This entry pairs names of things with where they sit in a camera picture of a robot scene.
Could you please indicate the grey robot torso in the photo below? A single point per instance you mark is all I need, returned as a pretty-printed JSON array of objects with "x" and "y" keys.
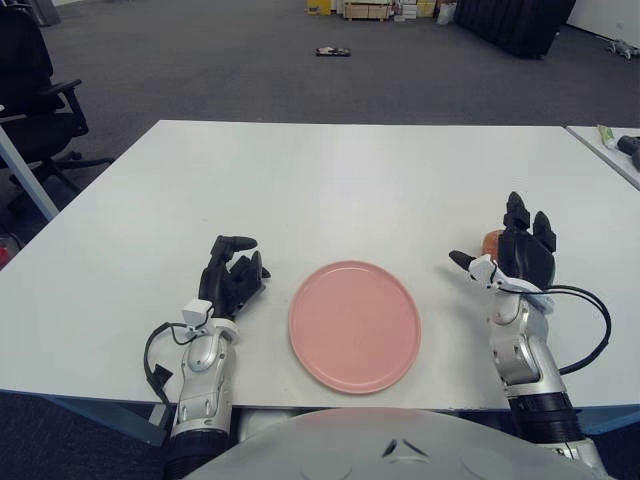
[{"x": 390, "y": 450}]

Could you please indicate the grey robot dog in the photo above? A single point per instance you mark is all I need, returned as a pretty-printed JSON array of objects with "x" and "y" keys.
[{"x": 621, "y": 48}]

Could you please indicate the wooden crate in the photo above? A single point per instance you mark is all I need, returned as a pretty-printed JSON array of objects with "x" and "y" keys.
[{"x": 365, "y": 10}]

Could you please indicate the stack of white boxes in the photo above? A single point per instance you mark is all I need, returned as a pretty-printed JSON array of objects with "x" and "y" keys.
[{"x": 412, "y": 9}]

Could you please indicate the yellow cardboard box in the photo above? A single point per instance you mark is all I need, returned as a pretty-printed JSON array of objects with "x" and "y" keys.
[{"x": 318, "y": 6}]

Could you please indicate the black handheld controller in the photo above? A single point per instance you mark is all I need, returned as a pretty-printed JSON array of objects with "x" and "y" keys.
[{"x": 629, "y": 143}]

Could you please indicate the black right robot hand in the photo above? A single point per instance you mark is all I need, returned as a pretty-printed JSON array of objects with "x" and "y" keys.
[{"x": 525, "y": 260}]

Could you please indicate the black curtain partition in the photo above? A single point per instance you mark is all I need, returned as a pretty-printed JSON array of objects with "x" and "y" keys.
[{"x": 510, "y": 25}]

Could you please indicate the black office chair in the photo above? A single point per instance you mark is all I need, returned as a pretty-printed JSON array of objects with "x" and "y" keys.
[{"x": 27, "y": 100}]

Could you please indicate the green white tube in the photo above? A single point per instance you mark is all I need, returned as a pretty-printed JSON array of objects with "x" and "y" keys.
[{"x": 606, "y": 136}]

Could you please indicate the grey slanted table leg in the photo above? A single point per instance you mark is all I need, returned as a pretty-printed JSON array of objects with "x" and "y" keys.
[{"x": 27, "y": 175}]

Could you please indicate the red apple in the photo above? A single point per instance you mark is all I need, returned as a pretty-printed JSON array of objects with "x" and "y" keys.
[{"x": 491, "y": 243}]

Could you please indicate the flat black tray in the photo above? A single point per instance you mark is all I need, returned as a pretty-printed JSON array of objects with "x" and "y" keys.
[{"x": 332, "y": 51}]

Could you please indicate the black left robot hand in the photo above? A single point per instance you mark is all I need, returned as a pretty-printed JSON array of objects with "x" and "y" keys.
[{"x": 217, "y": 285}]

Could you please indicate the white plastic bag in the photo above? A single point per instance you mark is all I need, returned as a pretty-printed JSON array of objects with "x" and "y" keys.
[{"x": 446, "y": 14}]

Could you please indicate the pink round plate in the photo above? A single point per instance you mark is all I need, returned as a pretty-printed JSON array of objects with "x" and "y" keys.
[{"x": 355, "y": 325}]

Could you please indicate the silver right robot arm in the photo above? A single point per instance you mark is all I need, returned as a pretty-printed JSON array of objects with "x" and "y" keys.
[{"x": 520, "y": 350}]

